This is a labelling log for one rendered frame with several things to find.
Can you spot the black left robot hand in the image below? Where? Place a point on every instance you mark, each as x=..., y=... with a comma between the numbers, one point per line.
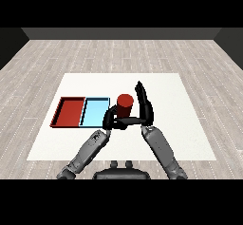
x=109, y=118

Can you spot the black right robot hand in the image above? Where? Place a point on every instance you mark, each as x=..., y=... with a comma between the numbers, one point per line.
x=145, y=105

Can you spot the light blue shallow open box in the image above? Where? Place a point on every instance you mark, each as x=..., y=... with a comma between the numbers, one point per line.
x=94, y=112

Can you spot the red can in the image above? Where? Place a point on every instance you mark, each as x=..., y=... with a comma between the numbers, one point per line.
x=125, y=103

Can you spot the red shallow open box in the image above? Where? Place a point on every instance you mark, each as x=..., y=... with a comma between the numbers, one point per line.
x=70, y=112

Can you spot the dark grey robot body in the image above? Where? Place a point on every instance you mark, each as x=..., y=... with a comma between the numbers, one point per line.
x=121, y=172

